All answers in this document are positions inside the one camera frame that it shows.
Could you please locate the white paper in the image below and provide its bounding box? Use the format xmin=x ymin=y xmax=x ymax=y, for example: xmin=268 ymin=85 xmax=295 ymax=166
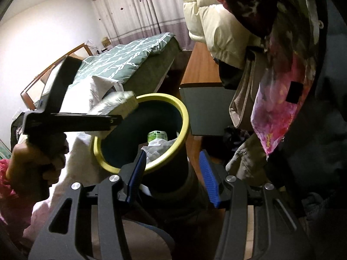
xmin=141 ymin=138 xmax=176 ymax=164

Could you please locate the silver grey packet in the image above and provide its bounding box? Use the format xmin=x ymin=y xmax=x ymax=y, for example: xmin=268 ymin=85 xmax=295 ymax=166
xmin=88 ymin=91 xmax=138 ymax=119

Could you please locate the yellow rimmed dark trash bin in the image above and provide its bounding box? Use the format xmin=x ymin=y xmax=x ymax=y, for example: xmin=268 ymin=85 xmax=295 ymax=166
xmin=93 ymin=93 xmax=189 ymax=195

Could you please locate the left hand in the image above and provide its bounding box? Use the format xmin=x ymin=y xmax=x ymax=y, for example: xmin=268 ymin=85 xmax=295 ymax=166
xmin=6 ymin=133 xmax=69 ymax=201

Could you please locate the wooden headboard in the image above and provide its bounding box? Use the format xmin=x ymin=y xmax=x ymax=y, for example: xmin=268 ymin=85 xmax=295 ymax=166
xmin=21 ymin=44 xmax=93 ymax=110

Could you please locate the white floral bed sheet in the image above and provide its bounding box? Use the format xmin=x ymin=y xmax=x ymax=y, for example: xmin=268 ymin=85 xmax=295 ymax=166
xmin=23 ymin=76 xmax=124 ymax=241

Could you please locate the beige bag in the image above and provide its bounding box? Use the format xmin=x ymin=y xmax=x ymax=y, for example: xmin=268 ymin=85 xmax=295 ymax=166
xmin=229 ymin=59 xmax=262 ymax=131

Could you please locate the green patterned quilt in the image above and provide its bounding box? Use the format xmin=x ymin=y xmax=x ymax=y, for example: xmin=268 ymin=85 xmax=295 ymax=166
xmin=73 ymin=32 xmax=180 ymax=86

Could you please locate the wooden desk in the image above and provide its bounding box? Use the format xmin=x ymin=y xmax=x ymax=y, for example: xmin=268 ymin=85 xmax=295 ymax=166
xmin=180 ymin=42 xmax=222 ymax=88

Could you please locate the striped curtain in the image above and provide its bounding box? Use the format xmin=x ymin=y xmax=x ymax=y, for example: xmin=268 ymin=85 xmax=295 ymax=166
xmin=91 ymin=0 xmax=194 ymax=50

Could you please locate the cream puffer jacket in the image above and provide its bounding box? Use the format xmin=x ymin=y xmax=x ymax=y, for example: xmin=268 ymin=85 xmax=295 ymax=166
xmin=183 ymin=0 xmax=251 ymax=69

